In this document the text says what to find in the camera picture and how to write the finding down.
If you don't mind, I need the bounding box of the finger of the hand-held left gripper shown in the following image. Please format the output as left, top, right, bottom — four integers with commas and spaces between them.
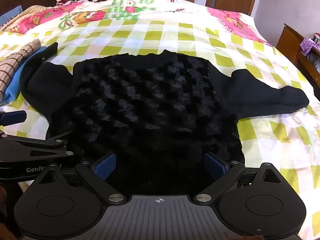
0, 110, 27, 138
15, 130, 76, 160

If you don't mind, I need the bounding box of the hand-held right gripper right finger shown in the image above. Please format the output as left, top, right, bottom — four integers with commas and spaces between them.
195, 152, 282, 203

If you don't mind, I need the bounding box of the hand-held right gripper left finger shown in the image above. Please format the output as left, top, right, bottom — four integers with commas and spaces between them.
40, 153, 125, 204

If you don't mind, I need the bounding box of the black fuzzy sweater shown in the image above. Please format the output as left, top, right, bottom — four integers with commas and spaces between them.
19, 42, 310, 198

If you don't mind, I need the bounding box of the blue folded cloth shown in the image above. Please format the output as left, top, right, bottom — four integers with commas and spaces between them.
4, 46, 48, 103

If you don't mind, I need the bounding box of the brown striped folded cloth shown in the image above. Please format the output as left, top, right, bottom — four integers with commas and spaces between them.
0, 39, 42, 103

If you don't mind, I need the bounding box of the blue grey cushion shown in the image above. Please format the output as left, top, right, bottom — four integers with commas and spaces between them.
0, 7, 22, 27

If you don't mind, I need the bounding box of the checked cartoon print bed quilt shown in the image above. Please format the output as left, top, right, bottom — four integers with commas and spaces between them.
0, 0, 320, 240

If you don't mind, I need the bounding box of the wooden nightstand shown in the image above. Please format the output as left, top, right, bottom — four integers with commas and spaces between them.
276, 23, 320, 88

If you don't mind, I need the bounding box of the purple patterned cloth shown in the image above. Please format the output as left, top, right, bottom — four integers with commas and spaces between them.
299, 37, 320, 56

